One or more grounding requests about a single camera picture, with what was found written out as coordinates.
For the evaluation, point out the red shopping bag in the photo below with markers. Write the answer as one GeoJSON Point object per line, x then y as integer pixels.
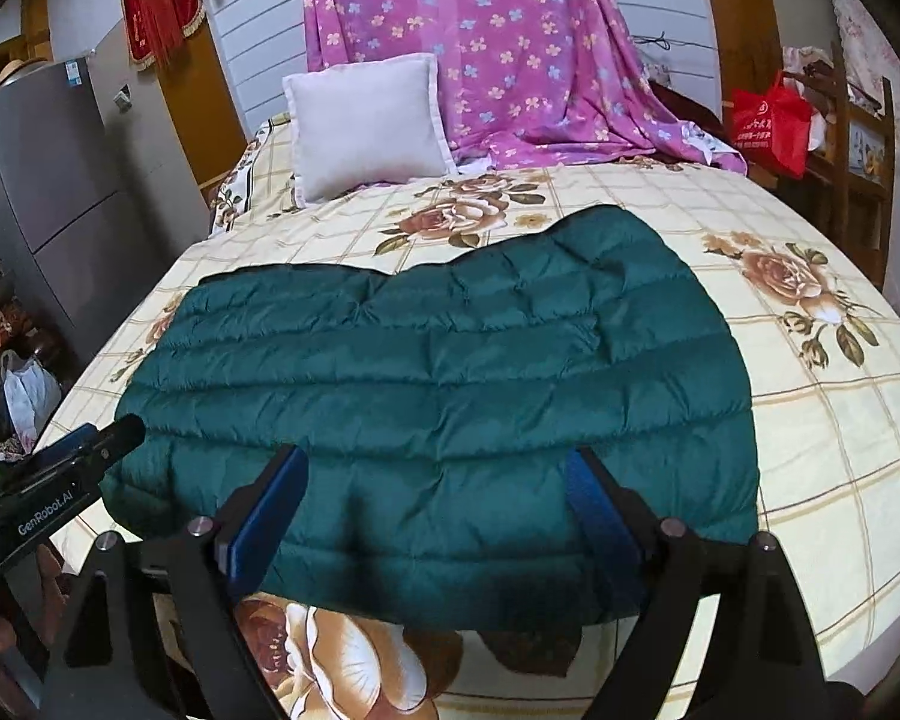
{"type": "Point", "coordinates": [771, 129]}

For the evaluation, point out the white plastic bag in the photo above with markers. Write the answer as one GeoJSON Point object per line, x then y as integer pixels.
{"type": "Point", "coordinates": [31, 394]}

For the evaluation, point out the white square pillow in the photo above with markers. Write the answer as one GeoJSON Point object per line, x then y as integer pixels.
{"type": "Point", "coordinates": [366, 123]}

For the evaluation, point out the pink floral sheet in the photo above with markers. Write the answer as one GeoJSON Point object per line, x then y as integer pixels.
{"type": "Point", "coordinates": [516, 83]}

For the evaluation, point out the dark green puffer jacket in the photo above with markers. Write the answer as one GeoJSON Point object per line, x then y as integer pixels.
{"type": "Point", "coordinates": [437, 408]}

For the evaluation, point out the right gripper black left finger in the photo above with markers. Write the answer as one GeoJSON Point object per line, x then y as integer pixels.
{"type": "Point", "coordinates": [109, 660]}

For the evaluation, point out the floral cream bed quilt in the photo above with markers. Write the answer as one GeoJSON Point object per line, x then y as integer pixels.
{"type": "Point", "coordinates": [820, 344]}

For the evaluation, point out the person's left hand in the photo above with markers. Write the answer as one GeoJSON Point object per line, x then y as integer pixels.
{"type": "Point", "coordinates": [31, 606]}

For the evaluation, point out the grey refrigerator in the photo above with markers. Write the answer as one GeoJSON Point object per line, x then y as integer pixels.
{"type": "Point", "coordinates": [73, 240]}

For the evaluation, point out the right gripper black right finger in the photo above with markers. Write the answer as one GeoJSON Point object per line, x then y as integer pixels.
{"type": "Point", "coordinates": [761, 662]}

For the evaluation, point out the wooden shelf rack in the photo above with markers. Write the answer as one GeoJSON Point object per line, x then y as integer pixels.
{"type": "Point", "coordinates": [854, 164]}

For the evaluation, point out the white slatted headboard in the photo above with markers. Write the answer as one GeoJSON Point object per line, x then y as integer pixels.
{"type": "Point", "coordinates": [261, 41]}

